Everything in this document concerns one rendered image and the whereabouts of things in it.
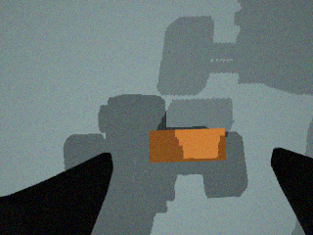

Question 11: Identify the orange-brown block with black square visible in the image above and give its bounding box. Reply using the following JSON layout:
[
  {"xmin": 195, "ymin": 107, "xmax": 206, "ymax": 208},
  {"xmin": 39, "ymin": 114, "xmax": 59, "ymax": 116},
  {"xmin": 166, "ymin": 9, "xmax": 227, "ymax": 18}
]
[{"xmin": 149, "ymin": 128, "xmax": 227, "ymax": 164}]

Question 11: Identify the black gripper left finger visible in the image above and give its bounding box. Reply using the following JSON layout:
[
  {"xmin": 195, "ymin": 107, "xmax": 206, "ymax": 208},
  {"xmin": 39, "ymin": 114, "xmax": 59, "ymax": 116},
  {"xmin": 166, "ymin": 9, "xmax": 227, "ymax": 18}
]
[{"xmin": 0, "ymin": 153, "xmax": 113, "ymax": 235}]

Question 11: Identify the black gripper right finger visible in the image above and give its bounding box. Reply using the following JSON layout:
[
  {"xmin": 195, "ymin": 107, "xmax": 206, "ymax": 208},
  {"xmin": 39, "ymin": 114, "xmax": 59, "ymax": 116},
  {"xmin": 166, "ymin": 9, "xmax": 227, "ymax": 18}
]
[{"xmin": 270, "ymin": 148, "xmax": 313, "ymax": 235}]

